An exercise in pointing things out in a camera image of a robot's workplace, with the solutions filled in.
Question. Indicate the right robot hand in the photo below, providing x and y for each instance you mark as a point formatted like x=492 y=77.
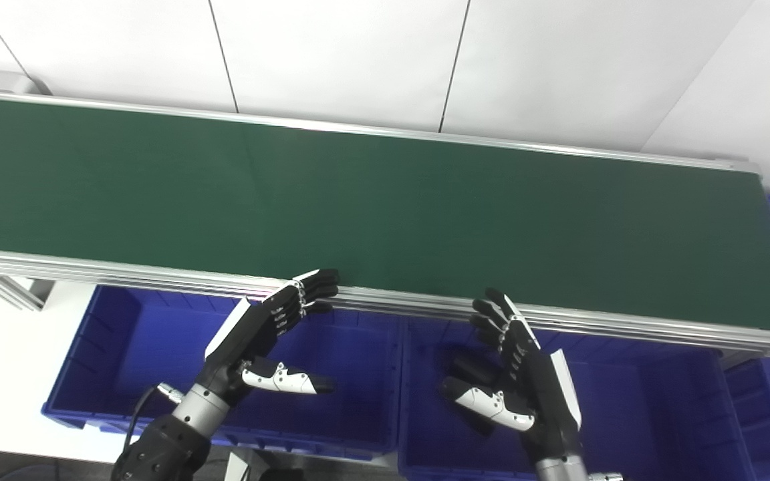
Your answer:
x=545 y=401

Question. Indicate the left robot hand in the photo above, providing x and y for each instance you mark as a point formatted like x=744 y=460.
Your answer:
x=244 y=341

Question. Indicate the black packet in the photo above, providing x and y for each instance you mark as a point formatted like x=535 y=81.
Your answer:
x=472 y=369

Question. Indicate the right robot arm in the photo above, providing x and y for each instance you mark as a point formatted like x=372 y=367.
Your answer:
x=562 y=471

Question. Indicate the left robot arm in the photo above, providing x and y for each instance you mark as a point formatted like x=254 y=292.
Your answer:
x=171 y=441

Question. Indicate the grey robot body part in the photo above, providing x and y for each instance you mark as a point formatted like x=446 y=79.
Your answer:
x=238 y=467

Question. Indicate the green conveyor belt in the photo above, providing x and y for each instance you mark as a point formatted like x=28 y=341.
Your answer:
x=358 y=214

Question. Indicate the aluminium conveyor support leg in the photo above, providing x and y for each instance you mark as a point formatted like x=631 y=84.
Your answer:
x=11 y=294

